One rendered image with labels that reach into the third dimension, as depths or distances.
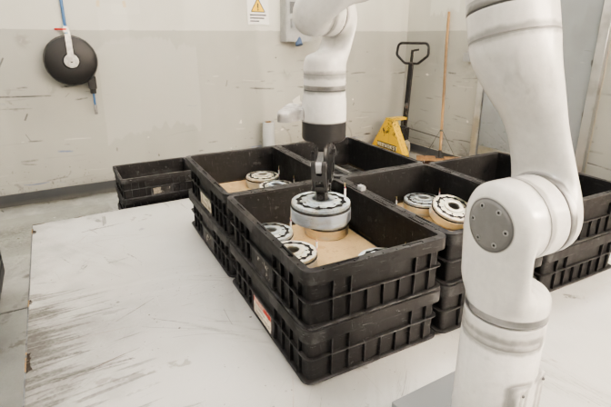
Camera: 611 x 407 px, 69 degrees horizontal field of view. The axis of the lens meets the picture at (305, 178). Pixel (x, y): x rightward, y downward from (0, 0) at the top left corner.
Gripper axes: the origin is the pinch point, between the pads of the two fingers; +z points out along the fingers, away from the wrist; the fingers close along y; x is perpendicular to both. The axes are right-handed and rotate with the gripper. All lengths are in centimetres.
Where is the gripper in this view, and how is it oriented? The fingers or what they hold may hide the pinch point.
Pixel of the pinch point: (323, 198)
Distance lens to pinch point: 80.3
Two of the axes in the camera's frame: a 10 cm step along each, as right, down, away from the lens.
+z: 0.0, 9.5, 3.1
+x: -9.9, -0.5, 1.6
